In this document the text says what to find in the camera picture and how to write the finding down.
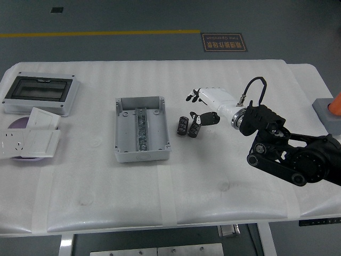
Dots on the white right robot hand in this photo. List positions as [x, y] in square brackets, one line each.
[218, 100]

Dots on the black cylindrical battery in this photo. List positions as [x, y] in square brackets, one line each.
[182, 126]
[193, 131]

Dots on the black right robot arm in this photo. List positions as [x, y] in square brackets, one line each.
[309, 160]

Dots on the grey open junction box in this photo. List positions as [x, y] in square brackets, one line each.
[125, 133]

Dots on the grey distribution box dark window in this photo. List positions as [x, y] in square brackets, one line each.
[66, 104]

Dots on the brown floor sign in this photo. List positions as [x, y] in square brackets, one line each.
[224, 42]

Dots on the white foam mat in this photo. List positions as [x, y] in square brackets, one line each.
[186, 181]

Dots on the grey block base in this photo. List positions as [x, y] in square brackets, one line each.
[323, 112]

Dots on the white table leg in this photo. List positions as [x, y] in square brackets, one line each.
[66, 245]
[267, 240]

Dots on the black table control panel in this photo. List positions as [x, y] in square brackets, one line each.
[319, 222]

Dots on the black floor hatch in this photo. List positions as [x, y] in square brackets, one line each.
[56, 10]

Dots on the purple round plate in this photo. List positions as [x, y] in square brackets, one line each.
[18, 123]

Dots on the white socket panel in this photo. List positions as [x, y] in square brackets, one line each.
[12, 145]

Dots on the metal mounting rail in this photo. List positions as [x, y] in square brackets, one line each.
[141, 128]

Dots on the silver metal bracket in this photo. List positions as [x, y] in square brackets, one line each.
[228, 231]

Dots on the grey metal base plate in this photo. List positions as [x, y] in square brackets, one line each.
[190, 250]
[122, 252]

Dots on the white switch panel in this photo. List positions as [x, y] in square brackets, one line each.
[42, 142]
[44, 119]

